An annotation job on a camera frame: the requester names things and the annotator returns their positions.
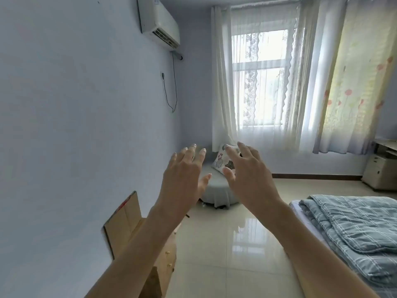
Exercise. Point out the person's left hand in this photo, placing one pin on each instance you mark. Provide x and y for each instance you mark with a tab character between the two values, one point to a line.
181	183

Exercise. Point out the person's right hand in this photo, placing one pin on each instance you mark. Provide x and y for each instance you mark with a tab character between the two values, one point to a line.
252	183

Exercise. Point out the person's left forearm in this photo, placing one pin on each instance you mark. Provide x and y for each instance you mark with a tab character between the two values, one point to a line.
136	260

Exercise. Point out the person's right forearm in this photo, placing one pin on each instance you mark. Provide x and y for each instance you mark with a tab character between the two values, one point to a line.
310	260

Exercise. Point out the round grey stool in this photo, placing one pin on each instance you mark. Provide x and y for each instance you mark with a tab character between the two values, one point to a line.
220	189

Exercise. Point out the large brown cardboard sheet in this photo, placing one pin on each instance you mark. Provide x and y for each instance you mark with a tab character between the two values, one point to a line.
121	226

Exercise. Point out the wood grain cabinet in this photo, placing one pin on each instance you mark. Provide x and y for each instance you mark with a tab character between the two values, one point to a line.
169	257

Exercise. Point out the white sheer curtain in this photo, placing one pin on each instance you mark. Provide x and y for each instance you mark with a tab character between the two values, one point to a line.
221	89

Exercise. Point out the blue plaid quilt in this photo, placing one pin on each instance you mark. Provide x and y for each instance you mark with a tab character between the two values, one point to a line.
356	232

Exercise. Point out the grey air conditioner pipe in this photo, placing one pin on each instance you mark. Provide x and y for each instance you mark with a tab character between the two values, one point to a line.
176	55

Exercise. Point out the small beige cabinet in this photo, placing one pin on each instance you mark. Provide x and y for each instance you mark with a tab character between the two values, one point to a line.
380	173

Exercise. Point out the floral print curtain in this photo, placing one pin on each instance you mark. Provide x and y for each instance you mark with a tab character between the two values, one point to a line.
356	89

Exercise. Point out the white air conditioner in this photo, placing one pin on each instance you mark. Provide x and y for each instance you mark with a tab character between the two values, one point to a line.
158	21

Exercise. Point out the white frame window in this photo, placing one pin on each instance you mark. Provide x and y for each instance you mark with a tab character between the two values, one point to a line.
270	89

